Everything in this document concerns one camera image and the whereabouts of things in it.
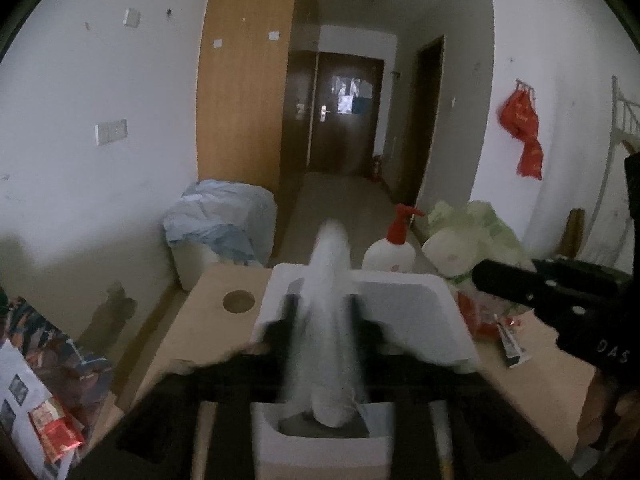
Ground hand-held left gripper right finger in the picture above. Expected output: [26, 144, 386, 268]
[351, 293, 587, 480]

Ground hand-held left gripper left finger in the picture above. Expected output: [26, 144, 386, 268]
[70, 294, 301, 480]

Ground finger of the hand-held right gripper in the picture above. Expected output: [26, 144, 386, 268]
[472, 258, 557, 312]

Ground white foam box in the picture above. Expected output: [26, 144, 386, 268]
[251, 262, 482, 480]

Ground person's right hand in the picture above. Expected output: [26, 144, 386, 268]
[579, 371, 627, 452]

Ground red snack packet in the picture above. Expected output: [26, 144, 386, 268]
[456, 291, 524, 342]

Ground pale green plastic bag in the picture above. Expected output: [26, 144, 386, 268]
[424, 199, 537, 286]

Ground white paper roll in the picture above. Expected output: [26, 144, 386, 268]
[421, 230, 482, 279]

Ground dark tube packet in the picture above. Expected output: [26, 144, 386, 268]
[494, 314, 533, 370]

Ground wooden board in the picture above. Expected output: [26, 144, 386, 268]
[564, 208, 586, 259]

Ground white lotion bottle red pump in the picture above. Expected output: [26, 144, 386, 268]
[362, 203, 426, 274]

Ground bin with blue liner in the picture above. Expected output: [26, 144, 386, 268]
[163, 179, 279, 292]

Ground red hanging bag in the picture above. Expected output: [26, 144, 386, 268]
[497, 84, 544, 180]

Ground dark side door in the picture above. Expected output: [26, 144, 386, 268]
[389, 34, 446, 207]

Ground dark brown entrance door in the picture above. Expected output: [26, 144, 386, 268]
[306, 52, 386, 177]

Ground colourful printed box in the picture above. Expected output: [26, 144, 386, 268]
[0, 294, 117, 433]

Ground small red packet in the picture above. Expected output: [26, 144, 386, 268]
[29, 394, 84, 464]

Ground white door notice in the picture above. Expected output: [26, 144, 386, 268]
[332, 75, 361, 113]

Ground wooden wardrobe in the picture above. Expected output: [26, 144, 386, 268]
[194, 0, 322, 197]

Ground white printed paper sheet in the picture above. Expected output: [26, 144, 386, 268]
[0, 341, 72, 480]

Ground white bunk bed frame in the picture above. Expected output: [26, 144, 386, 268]
[589, 74, 640, 263]

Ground double wall switch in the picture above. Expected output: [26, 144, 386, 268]
[94, 119, 129, 146]

